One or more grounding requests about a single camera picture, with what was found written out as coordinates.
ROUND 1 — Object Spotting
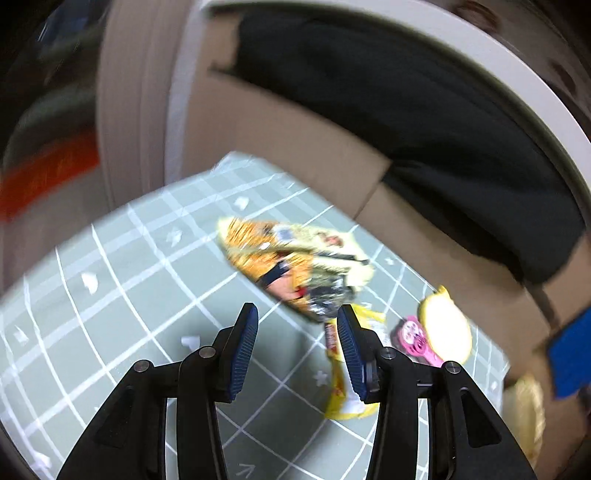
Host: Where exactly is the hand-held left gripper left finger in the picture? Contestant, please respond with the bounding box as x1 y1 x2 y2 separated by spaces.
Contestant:
55 302 259 480

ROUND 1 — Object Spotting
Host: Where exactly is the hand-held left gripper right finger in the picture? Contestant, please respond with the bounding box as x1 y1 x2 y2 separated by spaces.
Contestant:
337 304 539 480

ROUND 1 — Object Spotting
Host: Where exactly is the yellow snack packet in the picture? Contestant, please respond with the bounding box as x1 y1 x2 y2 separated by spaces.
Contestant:
322 305 387 422

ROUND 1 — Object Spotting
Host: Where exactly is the orange striped snack bag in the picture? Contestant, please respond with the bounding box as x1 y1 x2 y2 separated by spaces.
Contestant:
216 216 376 325

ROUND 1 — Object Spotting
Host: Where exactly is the bin with yellow bag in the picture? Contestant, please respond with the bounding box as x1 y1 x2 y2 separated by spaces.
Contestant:
502 373 549 470

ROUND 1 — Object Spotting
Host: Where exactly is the pink round toy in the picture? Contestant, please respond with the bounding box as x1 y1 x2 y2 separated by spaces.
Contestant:
389 315 445 368

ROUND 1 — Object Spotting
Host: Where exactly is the green checked tablecloth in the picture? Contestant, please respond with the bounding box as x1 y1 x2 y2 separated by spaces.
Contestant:
0 149 512 480

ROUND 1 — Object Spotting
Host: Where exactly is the blue cloth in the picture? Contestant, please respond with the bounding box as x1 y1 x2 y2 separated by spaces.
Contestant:
546 299 591 401

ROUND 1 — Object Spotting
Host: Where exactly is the black cloth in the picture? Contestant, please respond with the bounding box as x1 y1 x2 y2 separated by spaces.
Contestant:
232 8 588 285

